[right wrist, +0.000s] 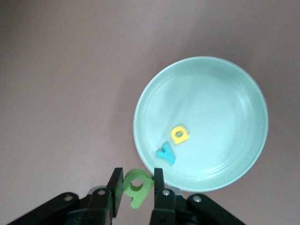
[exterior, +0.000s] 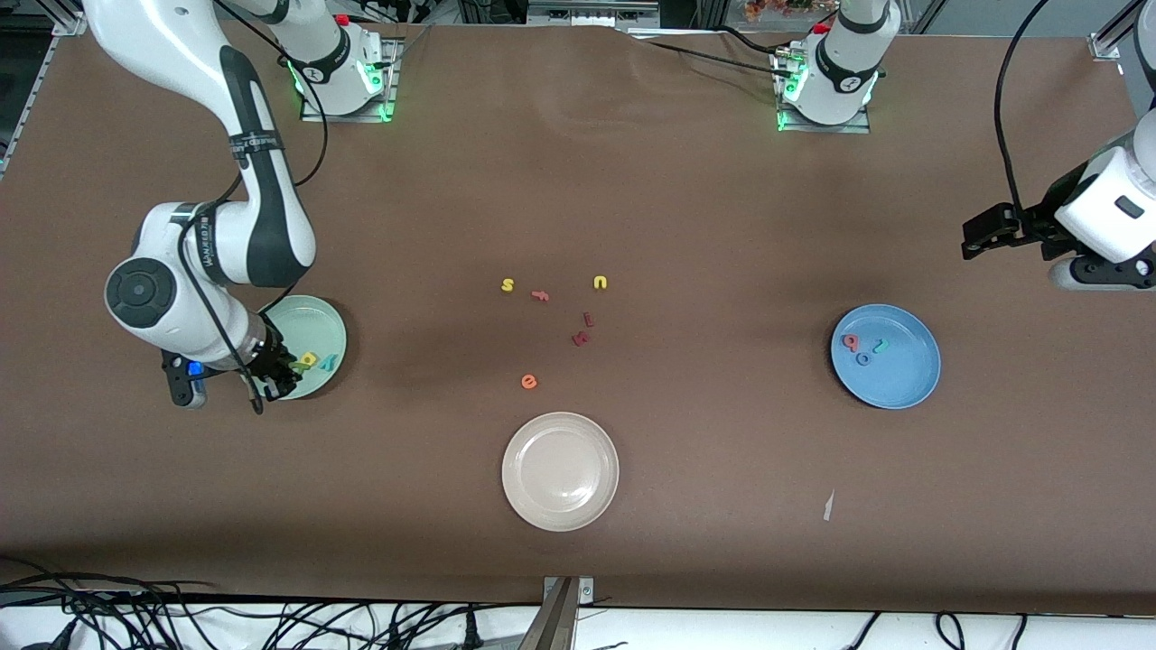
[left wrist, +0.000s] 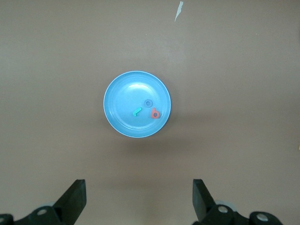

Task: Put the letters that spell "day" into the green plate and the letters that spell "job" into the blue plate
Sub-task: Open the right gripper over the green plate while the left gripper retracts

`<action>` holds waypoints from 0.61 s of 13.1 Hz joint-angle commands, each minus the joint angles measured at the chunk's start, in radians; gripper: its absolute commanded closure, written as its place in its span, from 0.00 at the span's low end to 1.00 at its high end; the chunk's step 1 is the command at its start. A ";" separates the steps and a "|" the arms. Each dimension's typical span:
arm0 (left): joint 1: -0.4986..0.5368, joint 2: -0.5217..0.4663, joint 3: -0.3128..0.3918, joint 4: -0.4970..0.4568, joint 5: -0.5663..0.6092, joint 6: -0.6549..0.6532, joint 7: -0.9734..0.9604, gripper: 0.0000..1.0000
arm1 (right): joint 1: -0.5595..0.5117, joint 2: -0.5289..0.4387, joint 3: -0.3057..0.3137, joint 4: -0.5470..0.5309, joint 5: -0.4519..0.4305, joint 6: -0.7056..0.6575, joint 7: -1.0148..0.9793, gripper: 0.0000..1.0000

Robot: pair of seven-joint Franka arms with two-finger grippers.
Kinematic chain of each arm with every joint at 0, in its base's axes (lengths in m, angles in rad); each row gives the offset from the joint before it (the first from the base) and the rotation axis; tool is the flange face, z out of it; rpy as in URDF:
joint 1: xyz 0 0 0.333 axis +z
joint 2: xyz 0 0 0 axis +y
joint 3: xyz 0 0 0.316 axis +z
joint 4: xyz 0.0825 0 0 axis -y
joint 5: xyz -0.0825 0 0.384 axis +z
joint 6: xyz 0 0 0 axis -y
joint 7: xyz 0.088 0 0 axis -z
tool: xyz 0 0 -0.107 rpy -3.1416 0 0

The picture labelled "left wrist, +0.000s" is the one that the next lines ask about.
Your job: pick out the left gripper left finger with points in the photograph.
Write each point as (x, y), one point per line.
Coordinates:
(71, 201)

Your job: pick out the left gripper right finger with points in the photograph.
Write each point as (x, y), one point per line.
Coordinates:
(202, 201)

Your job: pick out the pink foam letter b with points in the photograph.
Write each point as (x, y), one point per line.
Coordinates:
(154, 114)

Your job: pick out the teal foam letter l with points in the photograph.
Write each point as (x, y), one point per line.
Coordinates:
(137, 112)

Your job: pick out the blue foam letter o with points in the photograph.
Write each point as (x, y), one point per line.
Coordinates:
(145, 101)

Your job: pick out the blue plate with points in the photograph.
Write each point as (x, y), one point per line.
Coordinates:
(124, 98)

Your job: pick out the brown paper table cover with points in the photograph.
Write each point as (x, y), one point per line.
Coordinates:
(58, 70)

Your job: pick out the white paper scrap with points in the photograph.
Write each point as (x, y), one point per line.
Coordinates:
(179, 10)

